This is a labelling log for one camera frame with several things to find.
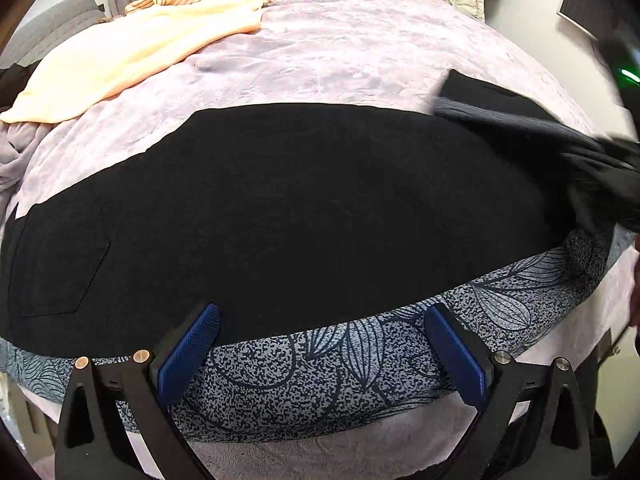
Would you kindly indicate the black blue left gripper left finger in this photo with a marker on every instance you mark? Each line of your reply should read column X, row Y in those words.
column 92, row 441

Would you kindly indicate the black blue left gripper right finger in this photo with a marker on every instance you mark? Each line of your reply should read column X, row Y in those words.
column 530, row 422

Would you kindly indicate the black pants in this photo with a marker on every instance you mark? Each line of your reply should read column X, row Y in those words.
column 296, row 216

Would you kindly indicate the grey leaf-patterned cloth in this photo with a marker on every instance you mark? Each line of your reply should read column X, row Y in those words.
column 325, row 379

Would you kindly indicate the grey fleece blanket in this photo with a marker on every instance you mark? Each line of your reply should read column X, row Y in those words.
column 18, row 143

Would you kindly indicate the black clothes by headboard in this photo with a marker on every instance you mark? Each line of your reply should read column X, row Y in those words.
column 13, row 81

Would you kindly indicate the peach orange towel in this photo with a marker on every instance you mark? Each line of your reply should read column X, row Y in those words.
column 106, row 59

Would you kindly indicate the grey padded headboard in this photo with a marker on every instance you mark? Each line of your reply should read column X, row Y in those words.
column 33, row 41

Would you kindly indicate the lavender plush bed cover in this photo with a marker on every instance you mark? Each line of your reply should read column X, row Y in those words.
column 392, row 54

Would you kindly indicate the black wall monitor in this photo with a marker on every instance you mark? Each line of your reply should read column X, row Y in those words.
column 594, row 17

